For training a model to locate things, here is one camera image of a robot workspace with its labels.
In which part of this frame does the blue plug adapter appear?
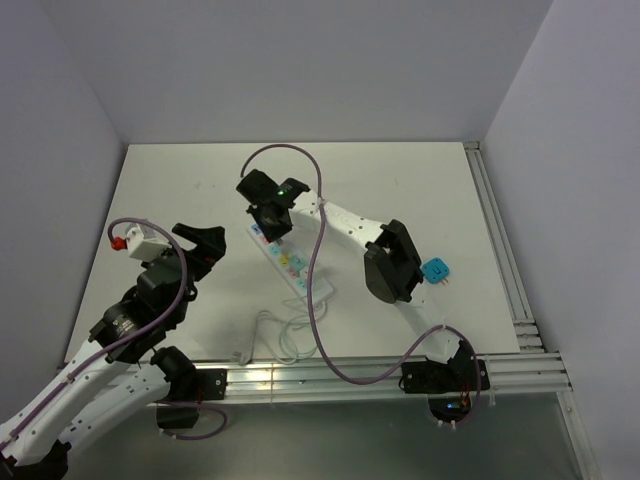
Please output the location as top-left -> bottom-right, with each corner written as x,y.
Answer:
421,257 -> 450,285

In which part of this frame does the aluminium frame rail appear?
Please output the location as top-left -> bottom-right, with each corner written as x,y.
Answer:
27,140 -> 601,480

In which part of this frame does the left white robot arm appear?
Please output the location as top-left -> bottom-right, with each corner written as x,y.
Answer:
1,217 -> 227,479

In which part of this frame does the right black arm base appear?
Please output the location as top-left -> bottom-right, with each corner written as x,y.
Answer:
399,360 -> 490,422

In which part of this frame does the white power strip cord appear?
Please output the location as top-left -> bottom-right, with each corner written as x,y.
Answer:
230,297 -> 331,366

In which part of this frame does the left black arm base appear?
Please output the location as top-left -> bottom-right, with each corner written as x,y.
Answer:
155,369 -> 227,433

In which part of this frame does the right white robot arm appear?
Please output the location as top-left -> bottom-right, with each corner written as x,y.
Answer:
236,169 -> 474,390

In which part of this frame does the teal charger plug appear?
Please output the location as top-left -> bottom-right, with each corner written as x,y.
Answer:
288,255 -> 306,275

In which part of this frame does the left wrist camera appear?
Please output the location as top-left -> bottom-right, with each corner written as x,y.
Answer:
125,223 -> 170,262

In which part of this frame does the white colourful power strip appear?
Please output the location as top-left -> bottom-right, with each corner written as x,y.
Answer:
246,223 -> 334,305

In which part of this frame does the teal charging cable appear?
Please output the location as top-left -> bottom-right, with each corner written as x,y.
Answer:
279,297 -> 324,362

